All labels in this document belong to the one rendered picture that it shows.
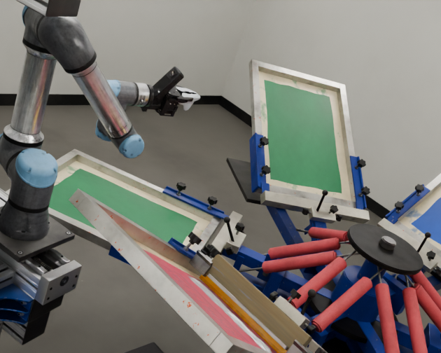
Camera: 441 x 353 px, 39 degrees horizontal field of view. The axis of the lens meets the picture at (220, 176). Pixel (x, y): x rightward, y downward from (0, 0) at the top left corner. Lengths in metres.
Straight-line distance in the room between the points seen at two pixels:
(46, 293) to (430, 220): 2.07
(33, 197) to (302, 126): 1.83
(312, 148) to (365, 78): 3.10
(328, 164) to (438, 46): 2.92
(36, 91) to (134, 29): 4.41
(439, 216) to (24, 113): 2.19
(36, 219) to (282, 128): 1.70
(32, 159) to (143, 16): 4.49
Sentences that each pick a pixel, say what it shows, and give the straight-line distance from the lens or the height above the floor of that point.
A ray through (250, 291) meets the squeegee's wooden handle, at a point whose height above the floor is 1.29.
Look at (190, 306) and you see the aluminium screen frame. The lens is 1.34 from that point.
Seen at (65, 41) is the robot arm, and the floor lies 1.85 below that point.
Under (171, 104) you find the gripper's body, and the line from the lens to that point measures 2.08.
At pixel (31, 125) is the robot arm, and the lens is 1.90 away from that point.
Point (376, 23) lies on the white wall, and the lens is 6.32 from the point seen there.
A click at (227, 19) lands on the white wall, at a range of 7.00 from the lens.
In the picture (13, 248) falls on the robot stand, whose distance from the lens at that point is 1.86.
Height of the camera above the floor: 2.34
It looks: 24 degrees down
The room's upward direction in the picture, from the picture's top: 21 degrees clockwise
